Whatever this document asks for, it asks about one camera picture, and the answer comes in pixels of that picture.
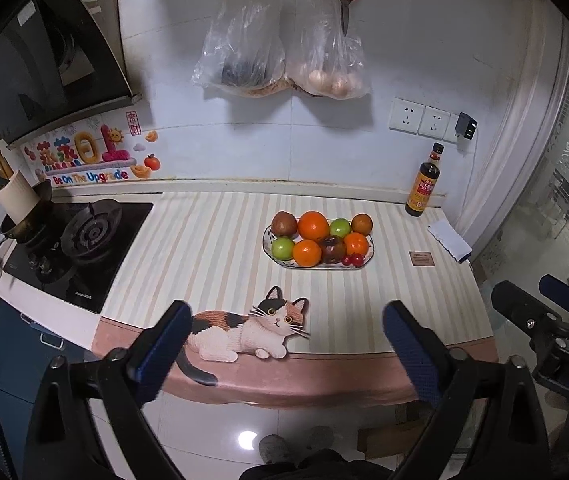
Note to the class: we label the grey slipper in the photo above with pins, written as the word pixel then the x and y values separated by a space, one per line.
pixel 274 449
pixel 320 438

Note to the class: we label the black gas stove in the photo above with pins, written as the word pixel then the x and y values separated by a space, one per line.
pixel 79 252

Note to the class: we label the larger cherry tomato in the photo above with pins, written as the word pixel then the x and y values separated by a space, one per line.
pixel 357 260

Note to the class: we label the soy sauce bottle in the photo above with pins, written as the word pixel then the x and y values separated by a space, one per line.
pixel 424 184

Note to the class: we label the black plug adapter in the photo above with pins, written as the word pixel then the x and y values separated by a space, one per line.
pixel 466 126

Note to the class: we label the plastic bag with dark contents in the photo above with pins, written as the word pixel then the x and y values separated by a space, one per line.
pixel 242 52

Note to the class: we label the white wall socket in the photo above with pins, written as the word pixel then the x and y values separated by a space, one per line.
pixel 406 116
pixel 434 123

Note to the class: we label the grey slipper left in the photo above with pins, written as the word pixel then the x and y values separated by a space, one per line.
pixel 274 449

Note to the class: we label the folded white cloth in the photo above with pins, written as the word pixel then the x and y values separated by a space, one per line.
pixel 449 238

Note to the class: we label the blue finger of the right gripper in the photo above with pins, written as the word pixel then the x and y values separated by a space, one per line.
pixel 555 290
pixel 526 312

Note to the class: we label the oval floral ceramic plate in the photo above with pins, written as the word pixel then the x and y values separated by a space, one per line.
pixel 269 242

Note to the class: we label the range hood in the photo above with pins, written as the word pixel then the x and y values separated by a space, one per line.
pixel 60 61

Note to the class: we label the dark orange tangerine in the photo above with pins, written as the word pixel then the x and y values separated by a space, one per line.
pixel 362 224

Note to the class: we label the blue cabinet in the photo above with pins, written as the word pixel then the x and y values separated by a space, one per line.
pixel 26 349

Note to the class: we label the large orange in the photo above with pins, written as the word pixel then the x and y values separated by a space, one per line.
pixel 313 226

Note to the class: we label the green apple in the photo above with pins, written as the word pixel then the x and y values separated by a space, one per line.
pixel 282 248
pixel 340 227

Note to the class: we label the utensil holder with utensils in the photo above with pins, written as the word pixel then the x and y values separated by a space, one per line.
pixel 28 208

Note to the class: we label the bright tangerine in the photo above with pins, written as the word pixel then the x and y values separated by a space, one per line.
pixel 307 253

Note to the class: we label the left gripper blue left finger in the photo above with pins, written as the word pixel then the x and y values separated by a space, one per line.
pixel 155 350

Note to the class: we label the dark bruised apple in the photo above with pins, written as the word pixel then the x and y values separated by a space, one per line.
pixel 333 249

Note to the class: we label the red brown apple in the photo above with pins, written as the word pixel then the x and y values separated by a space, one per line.
pixel 284 224

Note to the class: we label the colourful wall sticker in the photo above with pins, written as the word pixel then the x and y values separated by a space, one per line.
pixel 111 147

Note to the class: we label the grey slipper right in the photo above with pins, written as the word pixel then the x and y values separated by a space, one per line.
pixel 320 438

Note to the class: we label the small brown card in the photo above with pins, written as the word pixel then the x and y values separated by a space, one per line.
pixel 422 259

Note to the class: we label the white wall socket middle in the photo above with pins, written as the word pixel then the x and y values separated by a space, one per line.
pixel 434 123

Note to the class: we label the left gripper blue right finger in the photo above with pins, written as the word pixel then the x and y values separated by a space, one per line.
pixel 432 370

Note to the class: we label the striped table mat with cat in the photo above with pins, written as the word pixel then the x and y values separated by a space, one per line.
pixel 205 248

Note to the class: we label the plastic bag with eggs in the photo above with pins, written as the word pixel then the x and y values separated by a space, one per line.
pixel 322 60

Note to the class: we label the white wall socket left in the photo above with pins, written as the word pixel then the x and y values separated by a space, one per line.
pixel 406 116

